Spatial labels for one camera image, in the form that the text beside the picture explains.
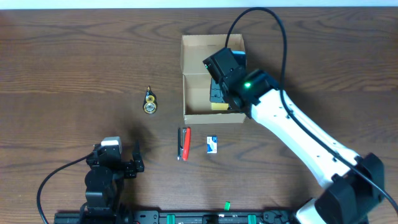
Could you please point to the red black stapler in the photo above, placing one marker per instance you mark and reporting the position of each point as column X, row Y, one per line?
column 183, row 143

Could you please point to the black mounting rail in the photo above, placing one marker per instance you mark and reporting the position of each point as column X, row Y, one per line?
column 155, row 217

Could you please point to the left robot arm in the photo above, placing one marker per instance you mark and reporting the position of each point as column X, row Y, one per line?
column 105, row 180

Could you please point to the open cardboard box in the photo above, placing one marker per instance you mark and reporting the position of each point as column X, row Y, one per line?
column 197, row 81

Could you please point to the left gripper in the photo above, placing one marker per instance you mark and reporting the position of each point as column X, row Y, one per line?
column 131, row 165

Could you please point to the yellow correction tape dispenser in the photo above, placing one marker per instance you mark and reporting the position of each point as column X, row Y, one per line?
column 150, row 102

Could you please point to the yellow spiral notepad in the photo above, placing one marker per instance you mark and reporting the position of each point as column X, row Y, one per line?
column 219, row 106

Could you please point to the green tape piece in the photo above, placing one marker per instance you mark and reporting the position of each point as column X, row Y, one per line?
column 227, row 206

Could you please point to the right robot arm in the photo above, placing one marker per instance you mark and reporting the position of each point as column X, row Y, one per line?
column 352, row 184

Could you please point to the blue white staples box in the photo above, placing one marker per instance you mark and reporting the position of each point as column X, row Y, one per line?
column 212, row 144

